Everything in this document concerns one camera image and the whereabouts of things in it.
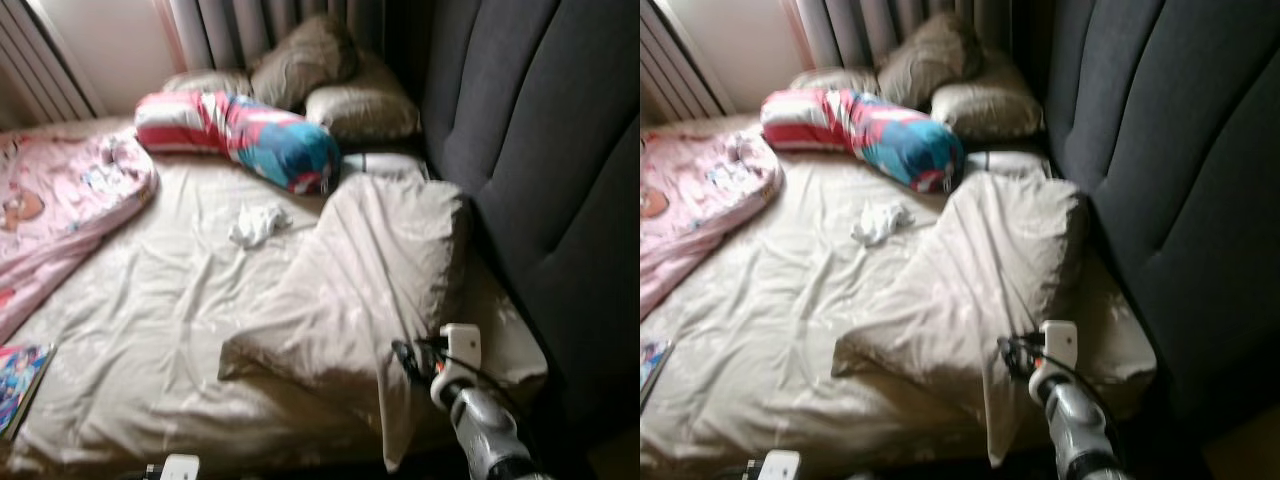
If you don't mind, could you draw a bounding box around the large beige pillow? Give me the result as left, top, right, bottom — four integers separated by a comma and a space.
832, 172, 1161, 469
218, 175, 551, 471

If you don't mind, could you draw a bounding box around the colourful picture book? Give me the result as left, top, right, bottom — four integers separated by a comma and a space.
0, 343, 56, 441
640, 338, 673, 406

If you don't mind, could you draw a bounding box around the pink cartoon print quilt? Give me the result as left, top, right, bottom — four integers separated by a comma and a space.
0, 128, 161, 341
640, 128, 786, 321

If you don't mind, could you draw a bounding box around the white crumpled cloth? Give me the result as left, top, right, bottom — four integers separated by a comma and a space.
228, 202, 293, 249
850, 202, 916, 247

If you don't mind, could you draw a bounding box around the small grey white pillow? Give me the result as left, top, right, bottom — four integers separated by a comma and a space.
340, 150, 431, 183
965, 148, 1053, 181

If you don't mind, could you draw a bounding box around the bed with beige sheet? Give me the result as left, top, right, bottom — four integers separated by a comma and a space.
640, 112, 1161, 476
0, 115, 551, 476

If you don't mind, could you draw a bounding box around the dark grey padded headboard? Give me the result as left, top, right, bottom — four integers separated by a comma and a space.
1045, 0, 1280, 441
420, 0, 641, 441

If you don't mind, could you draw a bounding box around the red white blue bolster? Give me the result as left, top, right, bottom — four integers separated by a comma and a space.
133, 90, 343, 196
760, 88, 966, 194

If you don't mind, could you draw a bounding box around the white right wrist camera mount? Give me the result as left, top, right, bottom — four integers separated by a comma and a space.
1038, 320, 1079, 379
440, 322, 483, 386

